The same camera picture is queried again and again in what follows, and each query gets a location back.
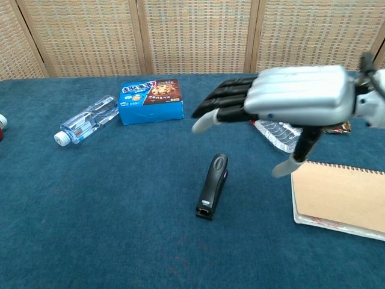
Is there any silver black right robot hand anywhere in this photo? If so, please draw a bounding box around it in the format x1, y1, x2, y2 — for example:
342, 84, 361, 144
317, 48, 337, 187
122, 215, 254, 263
191, 65, 356, 178

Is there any black stapler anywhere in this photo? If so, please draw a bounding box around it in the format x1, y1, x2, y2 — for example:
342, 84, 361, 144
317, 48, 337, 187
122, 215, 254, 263
195, 153, 229, 221

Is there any water bottle red label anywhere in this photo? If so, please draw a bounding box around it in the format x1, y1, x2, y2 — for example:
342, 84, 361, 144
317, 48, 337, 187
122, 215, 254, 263
249, 118, 304, 154

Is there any tan spiral notebook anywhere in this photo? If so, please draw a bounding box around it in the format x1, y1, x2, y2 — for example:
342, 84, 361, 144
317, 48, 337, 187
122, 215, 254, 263
289, 160, 385, 242

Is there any clear plastic bottle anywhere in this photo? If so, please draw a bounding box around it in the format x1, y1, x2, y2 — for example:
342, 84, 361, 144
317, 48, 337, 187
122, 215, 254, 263
54, 94, 120, 148

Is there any red drink bottle white cap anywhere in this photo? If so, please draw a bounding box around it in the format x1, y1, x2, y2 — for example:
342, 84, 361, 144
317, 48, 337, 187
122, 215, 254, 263
0, 113, 8, 143

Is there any red white snack packet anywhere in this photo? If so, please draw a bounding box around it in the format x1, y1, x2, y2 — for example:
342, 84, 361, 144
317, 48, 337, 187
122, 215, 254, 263
321, 120, 353, 135

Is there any woven rattan screen panel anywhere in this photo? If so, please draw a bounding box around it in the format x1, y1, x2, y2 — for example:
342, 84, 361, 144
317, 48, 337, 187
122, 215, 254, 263
137, 0, 257, 76
372, 38, 385, 70
15, 0, 146, 79
250, 0, 385, 73
0, 0, 49, 81

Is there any blue cookie box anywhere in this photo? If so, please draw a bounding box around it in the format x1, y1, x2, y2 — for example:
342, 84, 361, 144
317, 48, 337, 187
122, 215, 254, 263
117, 78, 185, 126

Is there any blue felt table cover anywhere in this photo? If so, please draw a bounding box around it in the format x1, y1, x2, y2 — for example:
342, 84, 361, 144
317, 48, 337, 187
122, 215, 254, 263
0, 71, 385, 289

